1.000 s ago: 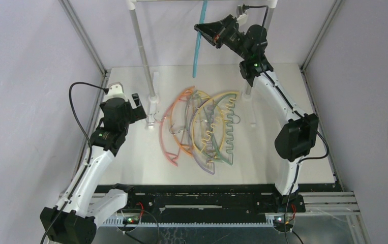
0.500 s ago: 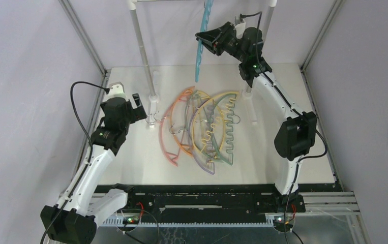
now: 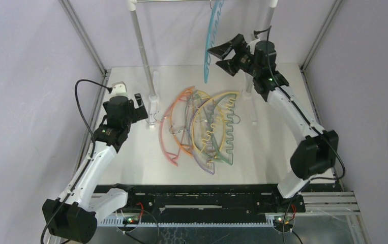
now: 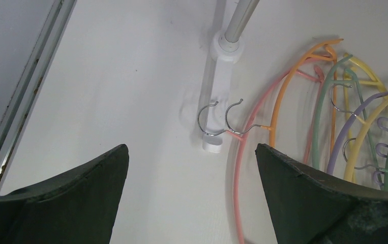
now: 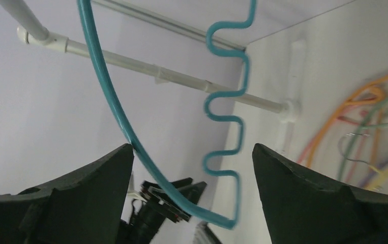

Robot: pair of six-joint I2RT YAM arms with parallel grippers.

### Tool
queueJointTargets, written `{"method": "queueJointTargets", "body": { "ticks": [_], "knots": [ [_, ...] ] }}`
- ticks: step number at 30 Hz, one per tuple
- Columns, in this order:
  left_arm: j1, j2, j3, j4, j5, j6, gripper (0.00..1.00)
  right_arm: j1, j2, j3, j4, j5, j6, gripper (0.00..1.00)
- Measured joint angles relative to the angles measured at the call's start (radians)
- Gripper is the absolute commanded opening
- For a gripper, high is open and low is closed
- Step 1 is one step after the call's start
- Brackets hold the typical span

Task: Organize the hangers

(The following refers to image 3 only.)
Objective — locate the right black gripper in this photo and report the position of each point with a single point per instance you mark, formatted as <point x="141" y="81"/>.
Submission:
<point x="238" y="58"/>

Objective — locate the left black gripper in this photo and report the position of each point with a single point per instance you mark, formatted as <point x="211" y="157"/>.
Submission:
<point x="138" y="113"/>

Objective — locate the blue wavy hanger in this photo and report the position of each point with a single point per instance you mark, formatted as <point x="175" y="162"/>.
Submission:
<point x="212" y="30"/>

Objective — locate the purple wavy hanger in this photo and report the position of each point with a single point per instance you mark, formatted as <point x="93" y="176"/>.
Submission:
<point x="200" y="145"/>

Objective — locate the green wavy hanger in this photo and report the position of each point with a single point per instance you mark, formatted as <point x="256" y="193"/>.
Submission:
<point x="223" y="112"/>

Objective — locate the yellow wavy hanger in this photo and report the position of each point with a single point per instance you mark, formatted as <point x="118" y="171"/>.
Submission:
<point x="213" y="125"/>

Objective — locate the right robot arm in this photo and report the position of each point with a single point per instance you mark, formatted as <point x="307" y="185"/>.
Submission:
<point x="316" y="150"/>

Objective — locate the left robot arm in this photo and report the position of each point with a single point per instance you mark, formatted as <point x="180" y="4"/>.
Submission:
<point x="74" y="215"/>

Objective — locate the orange plain hanger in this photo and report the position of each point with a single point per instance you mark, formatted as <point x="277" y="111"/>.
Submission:
<point x="177" y="119"/>

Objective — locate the pink plain hanger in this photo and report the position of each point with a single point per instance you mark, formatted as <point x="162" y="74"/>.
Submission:
<point x="166" y="134"/>

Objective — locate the left circuit board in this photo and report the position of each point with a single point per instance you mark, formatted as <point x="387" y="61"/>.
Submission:
<point x="130" y="221"/>

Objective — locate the circuit board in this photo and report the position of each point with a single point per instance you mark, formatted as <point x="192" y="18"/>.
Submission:
<point x="130" y="221"/>
<point x="281" y="221"/>

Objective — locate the right circuit board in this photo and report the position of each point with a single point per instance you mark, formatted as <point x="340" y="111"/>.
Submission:
<point x="281" y="221"/>

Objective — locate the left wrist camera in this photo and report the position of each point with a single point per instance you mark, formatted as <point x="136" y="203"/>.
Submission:
<point x="119" y="89"/>

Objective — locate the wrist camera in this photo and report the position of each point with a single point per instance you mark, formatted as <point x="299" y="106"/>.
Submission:
<point x="119" y="89"/>
<point x="254" y="40"/>

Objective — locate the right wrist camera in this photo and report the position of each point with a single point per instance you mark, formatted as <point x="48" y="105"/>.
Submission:
<point x="254" y="40"/>

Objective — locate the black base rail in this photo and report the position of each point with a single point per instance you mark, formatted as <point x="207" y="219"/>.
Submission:
<point x="213" y="205"/>

